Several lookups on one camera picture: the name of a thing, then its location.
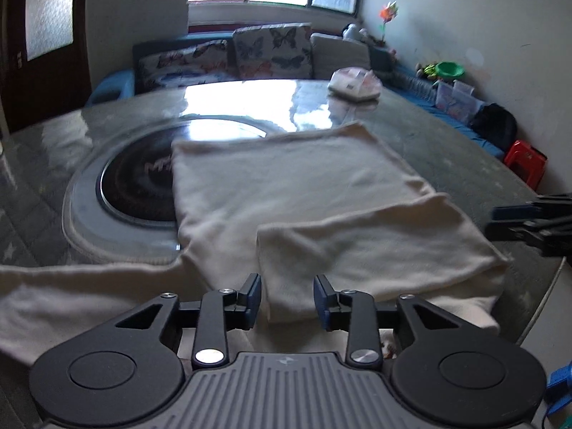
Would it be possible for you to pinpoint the black round induction cooktop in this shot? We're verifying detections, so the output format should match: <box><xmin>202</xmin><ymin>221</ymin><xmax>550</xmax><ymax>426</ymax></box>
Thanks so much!
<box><xmin>98</xmin><ymin>132</ymin><xmax>270</xmax><ymax>230</ymax></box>

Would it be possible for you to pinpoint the grey plush toy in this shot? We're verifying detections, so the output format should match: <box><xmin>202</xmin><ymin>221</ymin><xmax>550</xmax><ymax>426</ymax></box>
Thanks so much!
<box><xmin>341</xmin><ymin>23</ymin><xmax>373</xmax><ymax>42</ymax></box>

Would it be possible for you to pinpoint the white tissue packet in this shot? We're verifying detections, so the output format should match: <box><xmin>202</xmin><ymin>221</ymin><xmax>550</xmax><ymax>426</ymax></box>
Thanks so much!
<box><xmin>327</xmin><ymin>67</ymin><xmax>383</xmax><ymax>102</ymax></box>

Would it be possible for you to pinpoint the blue sofa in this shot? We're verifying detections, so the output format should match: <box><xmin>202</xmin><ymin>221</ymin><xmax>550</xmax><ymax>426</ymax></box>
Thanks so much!
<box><xmin>88</xmin><ymin>27</ymin><xmax>508</xmax><ymax>158</ymax></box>

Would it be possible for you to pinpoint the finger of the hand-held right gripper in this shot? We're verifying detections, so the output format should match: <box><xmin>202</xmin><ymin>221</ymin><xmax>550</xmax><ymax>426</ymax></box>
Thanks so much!
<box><xmin>484</xmin><ymin>220</ymin><xmax>572</xmax><ymax>258</ymax></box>
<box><xmin>491</xmin><ymin>192</ymin><xmax>572</xmax><ymax>222</ymax></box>

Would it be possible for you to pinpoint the cream white towel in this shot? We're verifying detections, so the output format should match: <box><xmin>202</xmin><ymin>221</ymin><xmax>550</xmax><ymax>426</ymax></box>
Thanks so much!
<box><xmin>0</xmin><ymin>120</ymin><xmax>513</xmax><ymax>367</ymax></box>

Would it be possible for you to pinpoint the butterfly print cushion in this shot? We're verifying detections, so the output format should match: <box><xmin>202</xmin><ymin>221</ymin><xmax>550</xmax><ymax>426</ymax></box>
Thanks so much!
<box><xmin>231</xmin><ymin>22</ymin><xmax>314</xmax><ymax>82</ymax></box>
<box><xmin>138</xmin><ymin>39</ymin><xmax>230</xmax><ymax>94</ymax></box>

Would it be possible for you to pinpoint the black backpack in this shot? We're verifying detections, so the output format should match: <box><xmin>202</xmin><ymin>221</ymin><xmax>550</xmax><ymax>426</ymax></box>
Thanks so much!
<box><xmin>468</xmin><ymin>103</ymin><xmax>519</xmax><ymax>153</ymax></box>

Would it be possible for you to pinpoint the clear plastic storage box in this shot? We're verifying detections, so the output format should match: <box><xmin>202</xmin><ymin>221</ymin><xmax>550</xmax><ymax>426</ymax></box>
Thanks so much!
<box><xmin>435</xmin><ymin>79</ymin><xmax>480</xmax><ymax>125</ymax></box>

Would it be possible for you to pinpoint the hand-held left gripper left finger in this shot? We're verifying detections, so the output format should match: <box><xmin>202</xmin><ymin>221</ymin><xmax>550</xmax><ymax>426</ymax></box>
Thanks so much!
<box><xmin>115</xmin><ymin>272</ymin><xmax>262</xmax><ymax>371</ymax></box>

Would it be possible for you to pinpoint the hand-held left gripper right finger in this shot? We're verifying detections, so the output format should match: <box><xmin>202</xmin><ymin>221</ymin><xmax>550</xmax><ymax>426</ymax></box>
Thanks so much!
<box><xmin>313</xmin><ymin>274</ymin><xmax>499</xmax><ymax>371</ymax></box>

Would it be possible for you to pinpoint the orange artificial flower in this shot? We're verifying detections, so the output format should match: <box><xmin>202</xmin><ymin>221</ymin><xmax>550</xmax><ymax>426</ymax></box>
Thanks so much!
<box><xmin>379</xmin><ymin>1</ymin><xmax>401</xmax><ymax>46</ymax></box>

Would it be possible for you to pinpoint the blue plastic object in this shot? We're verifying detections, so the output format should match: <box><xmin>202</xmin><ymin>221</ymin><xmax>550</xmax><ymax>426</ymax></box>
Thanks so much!
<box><xmin>546</xmin><ymin>360</ymin><xmax>572</xmax><ymax>417</ymax></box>

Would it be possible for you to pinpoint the dark wooden door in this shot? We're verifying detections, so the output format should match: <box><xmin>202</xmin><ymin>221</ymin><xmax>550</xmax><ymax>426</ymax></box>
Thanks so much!
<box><xmin>0</xmin><ymin>0</ymin><xmax>92</xmax><ymax>135</ymax></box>

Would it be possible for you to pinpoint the grey cushion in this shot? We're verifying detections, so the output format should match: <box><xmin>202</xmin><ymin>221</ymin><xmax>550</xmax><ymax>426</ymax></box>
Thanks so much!
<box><xmin>310</xmin><ymin>33</ymin><xmax>373</xmax><ymax>80</ymax></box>

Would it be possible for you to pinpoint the red plastic stool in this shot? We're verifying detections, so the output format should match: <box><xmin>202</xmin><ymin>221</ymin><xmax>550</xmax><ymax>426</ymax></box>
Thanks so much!
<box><xmin>504</xmin><ymin>139</ymin><xmax>548</xmax><ymax>189</ymax></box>

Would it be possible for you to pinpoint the green plastic bowl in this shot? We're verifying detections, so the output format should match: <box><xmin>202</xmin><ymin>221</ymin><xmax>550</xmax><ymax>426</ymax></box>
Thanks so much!
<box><xmin>435</xmin><ymin>61</ymin><xmax>466</xmax><ymax>79</ymax></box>

